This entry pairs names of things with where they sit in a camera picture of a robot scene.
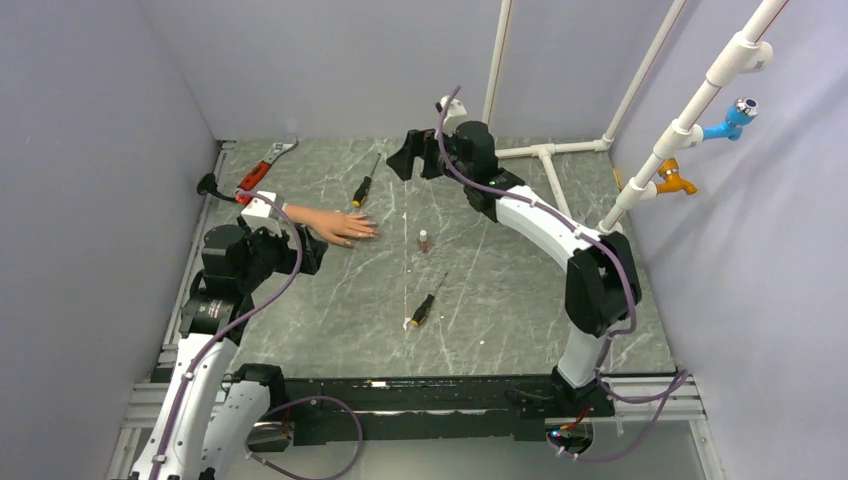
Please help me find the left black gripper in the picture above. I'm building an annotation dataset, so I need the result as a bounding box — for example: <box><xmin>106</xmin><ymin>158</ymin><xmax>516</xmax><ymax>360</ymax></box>
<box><xmin>237</xmin><ymin>215</ymin><xmax>327</xmax><ymax>292</ymax></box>

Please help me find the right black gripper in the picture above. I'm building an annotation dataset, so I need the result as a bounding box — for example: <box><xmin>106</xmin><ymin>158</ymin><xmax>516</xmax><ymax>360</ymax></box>
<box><xmin>387</xmin><ymin>124</ymin><xmax>473</xmax><ymax>186</ymax></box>

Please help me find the red glitter nail polish bottle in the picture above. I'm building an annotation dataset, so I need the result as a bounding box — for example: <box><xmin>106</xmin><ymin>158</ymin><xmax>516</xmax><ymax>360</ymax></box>
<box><xmin>417</xmin><ymin>230</ymin><xmax>431</xmax><ymax>253</ymax></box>

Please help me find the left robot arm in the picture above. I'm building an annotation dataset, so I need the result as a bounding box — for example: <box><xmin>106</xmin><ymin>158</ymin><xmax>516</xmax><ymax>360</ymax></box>
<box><xmin>129</xmin><ymin>224</ymin><xmax>328</xmax><ymax>479</ymax></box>

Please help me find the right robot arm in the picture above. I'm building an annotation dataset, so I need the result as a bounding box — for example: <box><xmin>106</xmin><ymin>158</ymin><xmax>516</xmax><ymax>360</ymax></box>
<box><xmin>386</xmin><ymin>121</ymin><xmax>641</xmax><ymax>415</ymax></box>

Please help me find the far black yellow screwdriver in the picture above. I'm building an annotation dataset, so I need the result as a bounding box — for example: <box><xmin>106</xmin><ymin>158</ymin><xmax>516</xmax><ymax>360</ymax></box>
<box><xmin>351</xmin><ymin>153</ymin><xmax>382</xmax><ymax>208</ymax></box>

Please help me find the black yellow screwdriver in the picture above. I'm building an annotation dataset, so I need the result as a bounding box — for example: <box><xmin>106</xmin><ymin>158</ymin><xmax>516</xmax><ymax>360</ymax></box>
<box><xmin>351</xmin><ymin>153</ymin><xmax>382</xmax><ymax>208</ymax></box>
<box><xmin>409</xmin><ymin>272</ymin><xmax>448</xmax><ymax>326</ymax></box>

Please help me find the mannequin hand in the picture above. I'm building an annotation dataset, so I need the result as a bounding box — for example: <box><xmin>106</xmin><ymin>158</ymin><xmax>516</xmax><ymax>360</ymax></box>
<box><xmin>284</xmin><ymin>204</ymin><xmax>379</xmax><ymax>248</ymax></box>

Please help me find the near black yellow screwdriver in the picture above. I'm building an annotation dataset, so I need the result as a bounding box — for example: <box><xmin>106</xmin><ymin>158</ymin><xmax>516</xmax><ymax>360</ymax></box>
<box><xmin>409</xmin><ymin>272</ymin><xmax>448</xmax><ymax>326</ymax></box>

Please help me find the orange pipe valve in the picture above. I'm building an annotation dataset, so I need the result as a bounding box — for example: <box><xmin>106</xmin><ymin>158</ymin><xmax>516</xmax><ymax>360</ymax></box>
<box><xmin>656</xmin><ymin>157</ymin><xmax>698</xmax><ymax>195</ymax></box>

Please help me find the blue pipe valve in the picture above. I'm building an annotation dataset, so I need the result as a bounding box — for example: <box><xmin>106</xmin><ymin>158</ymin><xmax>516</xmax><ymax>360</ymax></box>
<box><xmin>702</xmin><ymin>97</ymin><xmax>759</xmax><ymax>141</ymax></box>

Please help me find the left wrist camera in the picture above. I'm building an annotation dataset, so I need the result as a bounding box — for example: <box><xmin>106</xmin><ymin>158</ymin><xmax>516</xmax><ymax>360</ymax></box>
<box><xmin>237</xmin><ymin>191</ymin><xmax>285</xmax><ymax>238</ymax></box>

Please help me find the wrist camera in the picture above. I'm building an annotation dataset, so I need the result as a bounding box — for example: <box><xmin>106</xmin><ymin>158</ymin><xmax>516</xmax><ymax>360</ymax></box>
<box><xmin>237</xmin><ymin>191</ymin><xmax>285</xmax><ymax>238</ymax></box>
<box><xmin>435</xmin><ymin>95</ymin><xmax>468</xmax><ymax>135</ymax></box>

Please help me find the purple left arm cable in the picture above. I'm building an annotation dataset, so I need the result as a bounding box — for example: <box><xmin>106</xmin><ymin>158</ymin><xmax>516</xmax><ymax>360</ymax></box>
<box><xmin>145</xmin><ymin>192</ymin><xmax>364</xmax><ymax>480</ymax></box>

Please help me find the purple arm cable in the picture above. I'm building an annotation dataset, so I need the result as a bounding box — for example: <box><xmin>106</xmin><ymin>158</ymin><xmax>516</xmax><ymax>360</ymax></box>
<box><xmin>145</xmin><ymin>192</ymin><xmax>364</xmax><ymax>480</ymax></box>
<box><xmin>433</xmin><ymin>86</ymin><xmax>690</xmax><ymax>463</ymax></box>

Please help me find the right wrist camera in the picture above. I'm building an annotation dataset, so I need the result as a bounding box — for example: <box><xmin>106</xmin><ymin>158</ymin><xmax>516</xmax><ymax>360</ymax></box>
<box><xmin>435</xmin><ymin>95</ymin><xmax>468</xmax><ymax>135</ymax></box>

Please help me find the black hand stand cable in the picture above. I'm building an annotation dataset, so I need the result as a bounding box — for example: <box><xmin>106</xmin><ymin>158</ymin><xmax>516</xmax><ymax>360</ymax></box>
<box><xmin>196</xmin><ymin>172</ymin><xmax>241</xmax><ymax>203</ymax></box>

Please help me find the red handled adjustable wrench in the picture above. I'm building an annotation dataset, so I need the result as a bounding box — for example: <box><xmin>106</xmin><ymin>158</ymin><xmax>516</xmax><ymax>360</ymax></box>
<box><xmin>234</xmin><ymin>137</ymin><xmax>299</xmax><ymax>205</ymax></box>

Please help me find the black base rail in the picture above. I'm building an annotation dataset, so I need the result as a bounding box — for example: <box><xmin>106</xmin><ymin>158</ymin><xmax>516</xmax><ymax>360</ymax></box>
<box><xmin>208</xmin><ymin>373</ymin><xmax>615</xmax><ymax>451</ymax></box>

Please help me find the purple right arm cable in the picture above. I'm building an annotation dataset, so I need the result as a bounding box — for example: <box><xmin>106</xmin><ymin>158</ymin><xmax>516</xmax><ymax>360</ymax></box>
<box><xmin>433</xmin><ymin>86</ymin><xmax>690</xmax><ymax>463</ymax></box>

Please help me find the white pvc pipe frame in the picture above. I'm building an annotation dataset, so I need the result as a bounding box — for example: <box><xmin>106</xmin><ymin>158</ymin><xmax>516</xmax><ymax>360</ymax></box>
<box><xmin>482</xmin><ymin>1</ymin><xmax>785</xmax><ymax>222</ymax></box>

